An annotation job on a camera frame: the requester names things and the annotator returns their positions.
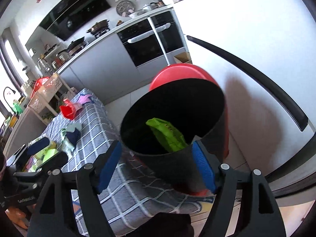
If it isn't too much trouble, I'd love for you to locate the grey checkered tablecloth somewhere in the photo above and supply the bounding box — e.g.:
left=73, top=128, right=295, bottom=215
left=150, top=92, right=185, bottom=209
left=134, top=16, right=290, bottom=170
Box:
left=26, top=88, right=215, bottom=237

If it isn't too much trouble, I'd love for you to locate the black built-in oven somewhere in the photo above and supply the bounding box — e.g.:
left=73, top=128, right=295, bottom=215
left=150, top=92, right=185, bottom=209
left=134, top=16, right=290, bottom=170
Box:
left=118, top=11, right=183, bottom=67

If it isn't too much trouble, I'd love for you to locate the teal and navy snack bag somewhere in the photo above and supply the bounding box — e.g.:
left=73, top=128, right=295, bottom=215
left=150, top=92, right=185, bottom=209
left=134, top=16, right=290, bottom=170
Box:
left=60, top=123, right=82, bottom=153

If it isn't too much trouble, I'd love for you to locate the white stick vacuum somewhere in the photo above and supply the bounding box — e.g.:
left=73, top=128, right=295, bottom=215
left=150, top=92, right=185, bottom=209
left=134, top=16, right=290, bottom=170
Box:
left=147, top=17, right=170, bottom=66

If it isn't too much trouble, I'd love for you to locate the black faucet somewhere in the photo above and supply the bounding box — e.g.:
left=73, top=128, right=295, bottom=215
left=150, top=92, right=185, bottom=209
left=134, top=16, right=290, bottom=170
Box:
left=3, top=87, right=16, bottom=113

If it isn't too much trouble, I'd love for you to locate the white kitchen counter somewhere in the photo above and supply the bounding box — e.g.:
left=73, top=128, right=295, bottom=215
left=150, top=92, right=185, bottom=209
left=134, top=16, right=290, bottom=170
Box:
left=55, top=4, right=174, bottom=76

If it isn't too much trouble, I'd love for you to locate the round metal wall rack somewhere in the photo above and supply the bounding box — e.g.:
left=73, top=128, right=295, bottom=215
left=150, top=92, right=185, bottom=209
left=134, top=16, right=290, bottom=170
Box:
left=116, top=0, right=135, bottom=17

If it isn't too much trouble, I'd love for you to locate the red plastic basket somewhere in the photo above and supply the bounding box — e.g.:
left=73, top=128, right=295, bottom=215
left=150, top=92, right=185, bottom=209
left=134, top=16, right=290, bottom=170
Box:
left=31, top=76, right=49, bottom=98

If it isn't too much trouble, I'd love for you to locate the beige storage rack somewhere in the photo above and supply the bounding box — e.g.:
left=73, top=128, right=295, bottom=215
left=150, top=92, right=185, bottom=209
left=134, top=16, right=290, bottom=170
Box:
left=27, top=73, right=75, bottom=125

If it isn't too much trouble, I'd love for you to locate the black range hood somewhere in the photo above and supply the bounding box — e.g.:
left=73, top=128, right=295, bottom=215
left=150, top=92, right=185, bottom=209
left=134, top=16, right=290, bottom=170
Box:
left=40, top=0, right=110, bottom=41

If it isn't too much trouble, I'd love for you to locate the red plastic chair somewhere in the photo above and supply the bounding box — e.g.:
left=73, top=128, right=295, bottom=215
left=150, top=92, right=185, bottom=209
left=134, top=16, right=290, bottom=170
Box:
left=145, top=64, right=229, bottom=196

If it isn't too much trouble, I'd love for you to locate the black trash bin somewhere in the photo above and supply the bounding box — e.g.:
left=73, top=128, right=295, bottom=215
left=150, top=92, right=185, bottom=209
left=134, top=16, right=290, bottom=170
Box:
left=120, top=78, right=229, bottom=196

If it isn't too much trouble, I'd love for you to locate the red crumpled plastic bag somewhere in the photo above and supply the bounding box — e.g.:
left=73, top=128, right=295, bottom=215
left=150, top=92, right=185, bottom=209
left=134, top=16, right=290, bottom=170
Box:
left=59, top=99, right=83, bottom=120

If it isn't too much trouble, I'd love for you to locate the black wok on stove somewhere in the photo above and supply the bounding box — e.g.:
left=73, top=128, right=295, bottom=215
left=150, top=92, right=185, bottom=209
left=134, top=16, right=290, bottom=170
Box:
left=86, top=19, right=109, bottom=35

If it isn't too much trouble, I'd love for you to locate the pink paper piece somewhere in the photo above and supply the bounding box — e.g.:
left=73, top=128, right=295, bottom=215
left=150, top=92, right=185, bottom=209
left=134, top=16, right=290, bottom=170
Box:
left=77, top=94, right=94, bottom=105

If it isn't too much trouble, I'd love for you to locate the cardboard box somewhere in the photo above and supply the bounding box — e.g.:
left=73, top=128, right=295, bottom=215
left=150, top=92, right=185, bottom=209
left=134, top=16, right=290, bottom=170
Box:
left=174, top=51, right=192, bottom=64

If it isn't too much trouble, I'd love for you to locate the white refrigerator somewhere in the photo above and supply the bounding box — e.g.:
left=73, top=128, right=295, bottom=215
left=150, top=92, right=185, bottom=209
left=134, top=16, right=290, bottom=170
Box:
left=170, top=0, right=316, bottom=198

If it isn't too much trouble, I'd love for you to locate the black frying pan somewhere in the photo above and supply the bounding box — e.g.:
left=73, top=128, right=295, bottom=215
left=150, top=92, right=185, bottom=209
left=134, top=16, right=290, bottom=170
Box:
left=66, top=36, right=86, bottom=56

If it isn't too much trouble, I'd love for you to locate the green snack wrapper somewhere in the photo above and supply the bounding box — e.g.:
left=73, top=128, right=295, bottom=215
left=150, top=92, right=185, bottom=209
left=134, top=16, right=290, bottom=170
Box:
left=146, top=118, right=189, bottom=153

